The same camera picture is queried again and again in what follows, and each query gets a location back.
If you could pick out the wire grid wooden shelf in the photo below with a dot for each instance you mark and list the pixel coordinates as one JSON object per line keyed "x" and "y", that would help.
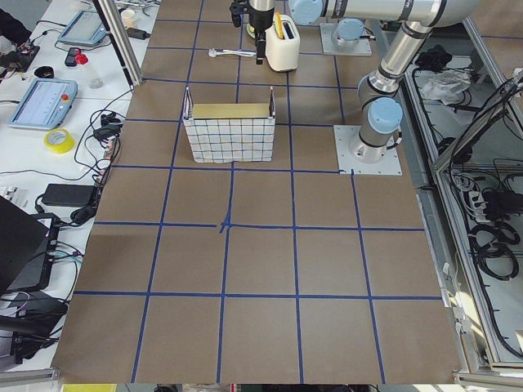
{"x": 230, "y": 132}

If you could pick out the far blue teach pendant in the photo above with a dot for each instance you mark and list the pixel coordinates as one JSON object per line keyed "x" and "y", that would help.
{"x": 85, "y": 30}

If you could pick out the pale green plate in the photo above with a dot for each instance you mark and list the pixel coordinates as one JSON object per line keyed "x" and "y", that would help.
{"x": 250, "y": 31}

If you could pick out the yellow toast slice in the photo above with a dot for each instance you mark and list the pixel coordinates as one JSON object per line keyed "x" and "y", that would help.
{"x": 278, "y": 26}

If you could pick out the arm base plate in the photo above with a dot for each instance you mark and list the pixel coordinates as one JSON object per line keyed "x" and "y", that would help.
{"x": 357, "y": 158}
{"x": 361, "y": 48}

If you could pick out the near blue teach pendant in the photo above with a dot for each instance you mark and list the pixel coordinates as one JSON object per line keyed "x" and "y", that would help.
{"x": 45, "y": 104}

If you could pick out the black laptop computer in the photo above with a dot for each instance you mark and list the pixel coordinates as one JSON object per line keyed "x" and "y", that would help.
{"x": 27, "y": 242}

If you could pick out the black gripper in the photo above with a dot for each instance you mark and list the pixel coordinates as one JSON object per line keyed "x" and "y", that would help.
{"x": 258, "y": 20}

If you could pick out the cream white toaster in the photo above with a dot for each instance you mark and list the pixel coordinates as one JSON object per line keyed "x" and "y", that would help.
{"x": 282, "y": 55}

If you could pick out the yellow tape roll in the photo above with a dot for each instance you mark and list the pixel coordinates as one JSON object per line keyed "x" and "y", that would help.
{"x": 59, "y": 141}

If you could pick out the blue teach pendant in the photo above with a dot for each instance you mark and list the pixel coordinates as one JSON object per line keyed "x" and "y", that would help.
{"x": 85, "y": 30}
{"x": 45, "y": 104}

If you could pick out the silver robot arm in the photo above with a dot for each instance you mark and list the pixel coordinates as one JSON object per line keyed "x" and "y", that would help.
{"x": 349, "y": 31}
{"x": 381, "y": 115}

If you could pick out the black power adapter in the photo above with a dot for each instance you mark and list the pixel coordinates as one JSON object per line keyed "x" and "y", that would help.
{"x": 67, "y": 195}

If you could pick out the aluminium frame post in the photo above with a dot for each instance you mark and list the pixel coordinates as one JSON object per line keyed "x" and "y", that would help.
{"x": 114, "y": 27}

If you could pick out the red cap squeeze bottle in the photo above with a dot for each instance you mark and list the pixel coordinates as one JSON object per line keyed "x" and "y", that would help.
{"x": 91, "y": 75}

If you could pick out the black round lid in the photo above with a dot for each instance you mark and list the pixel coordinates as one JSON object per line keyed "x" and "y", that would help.
{"x": 44, "y": 72}

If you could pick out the small black power brick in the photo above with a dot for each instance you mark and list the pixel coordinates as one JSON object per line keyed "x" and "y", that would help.
{"x": 137, "y": 33}

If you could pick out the white paper cup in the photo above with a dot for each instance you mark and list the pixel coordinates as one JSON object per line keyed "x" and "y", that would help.
{"x": 129, "y": 18}

